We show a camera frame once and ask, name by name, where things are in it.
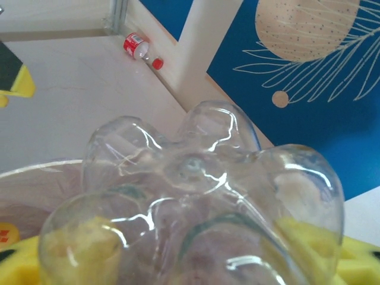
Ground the clear cola bottle red cap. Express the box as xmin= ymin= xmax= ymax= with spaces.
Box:
xmin=122 ymin=31 xmax=164 ymax=71
xmin=37 ymin=100 xmax=346 ymax=285

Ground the white round bin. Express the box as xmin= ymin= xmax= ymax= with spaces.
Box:
xmin=0 ymin=159 xmax=87 ymax=238

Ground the aluminium frame post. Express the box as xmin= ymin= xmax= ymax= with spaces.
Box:
xmin=102 ymin=0 xmax=129 ymax=35

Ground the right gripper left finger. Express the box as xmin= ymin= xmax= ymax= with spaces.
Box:
xmin=0 ymin=216 xmax=124 ymax=285

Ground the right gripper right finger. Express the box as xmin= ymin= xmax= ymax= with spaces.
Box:
xmin=274 ymin=217 xmax=380 ymax=285

